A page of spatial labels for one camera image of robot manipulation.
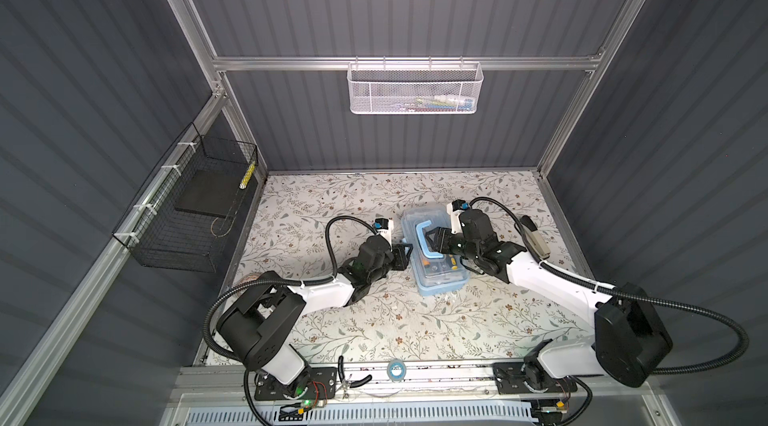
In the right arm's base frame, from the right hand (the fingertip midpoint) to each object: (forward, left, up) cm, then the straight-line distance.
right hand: (434, 238), depth 85 cm
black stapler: (+7, -34, -10) cm, 36 cm away
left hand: (-1, +7, -3) cm, 7 cm away
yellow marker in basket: (+11, +52, +16) cm, 55 cm away
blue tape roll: (-31, +11, -14) cm, 36 cm away
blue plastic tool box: (-8, +1, -6) cm, 10 cm away
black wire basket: (-4, +64, +16) cm, 66 cm away
